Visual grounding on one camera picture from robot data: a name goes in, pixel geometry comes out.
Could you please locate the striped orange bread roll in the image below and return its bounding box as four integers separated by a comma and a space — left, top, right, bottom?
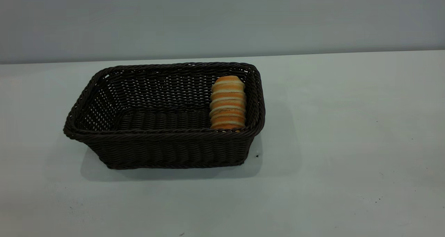
209, 75, 247, 132

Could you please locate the dark brown woven basket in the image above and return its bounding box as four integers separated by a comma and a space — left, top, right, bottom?
63, 62, 266, 170

